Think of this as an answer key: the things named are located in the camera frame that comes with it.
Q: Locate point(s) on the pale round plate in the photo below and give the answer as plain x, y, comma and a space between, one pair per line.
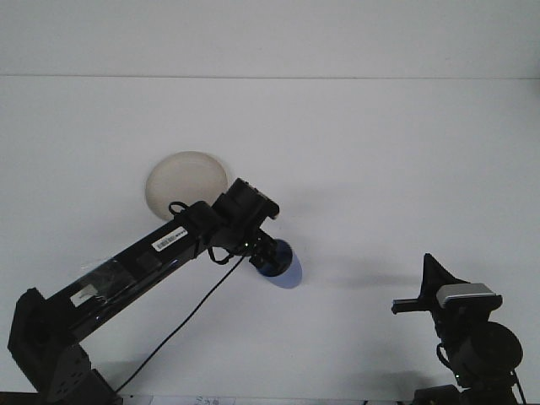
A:
185, 177

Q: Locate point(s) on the pale blue cup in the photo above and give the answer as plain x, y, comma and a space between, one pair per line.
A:
289, 276

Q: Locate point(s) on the white printed paper sheet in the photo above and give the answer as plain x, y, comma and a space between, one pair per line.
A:
202, 401

